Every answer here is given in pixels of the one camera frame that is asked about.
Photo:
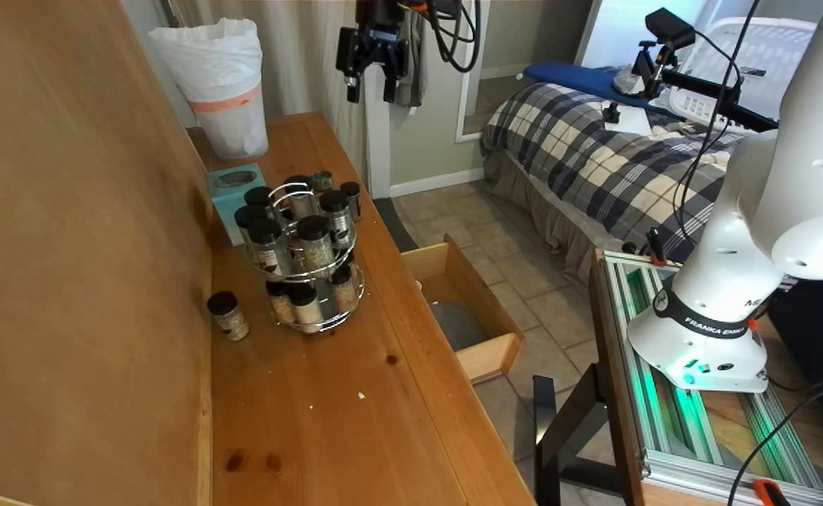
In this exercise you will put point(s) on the bed with plaid blanket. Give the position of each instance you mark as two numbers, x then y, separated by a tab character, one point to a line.
594	169

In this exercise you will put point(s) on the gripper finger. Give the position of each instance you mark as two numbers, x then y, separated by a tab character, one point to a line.
346	50
401	60

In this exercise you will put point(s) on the hanging grey cloth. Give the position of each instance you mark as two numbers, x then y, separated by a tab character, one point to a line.
418	63

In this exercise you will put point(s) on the bin with white bag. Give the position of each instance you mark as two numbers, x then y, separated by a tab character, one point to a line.
225	91

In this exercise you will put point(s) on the black box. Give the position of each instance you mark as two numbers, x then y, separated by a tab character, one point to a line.
819	344

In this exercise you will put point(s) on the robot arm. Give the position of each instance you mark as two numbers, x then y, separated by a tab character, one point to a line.
791	183

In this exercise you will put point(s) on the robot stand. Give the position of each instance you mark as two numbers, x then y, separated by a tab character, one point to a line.
664	429

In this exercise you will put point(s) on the spice jar black lid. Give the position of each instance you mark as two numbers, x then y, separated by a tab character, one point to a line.
258	195
344	289
351	200
306	306
281	303
246	218
315	242
301	200
337	219
322	181
228	316
268	246

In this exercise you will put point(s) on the wooden drawer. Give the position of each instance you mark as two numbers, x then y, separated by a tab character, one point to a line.
495	348

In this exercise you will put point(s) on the chrome spice rack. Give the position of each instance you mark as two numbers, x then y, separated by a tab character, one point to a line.
323	320

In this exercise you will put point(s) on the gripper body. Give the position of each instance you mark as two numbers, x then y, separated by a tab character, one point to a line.
381	21

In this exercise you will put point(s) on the white laundry basket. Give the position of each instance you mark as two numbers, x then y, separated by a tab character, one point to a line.
762	63

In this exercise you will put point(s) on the blue cushion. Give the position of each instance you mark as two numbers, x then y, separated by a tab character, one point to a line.
573	77

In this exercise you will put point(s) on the camera on mount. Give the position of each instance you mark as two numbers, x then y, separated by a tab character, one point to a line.
670	28

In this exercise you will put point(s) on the teal tissue box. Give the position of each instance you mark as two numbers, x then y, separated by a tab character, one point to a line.
232	195

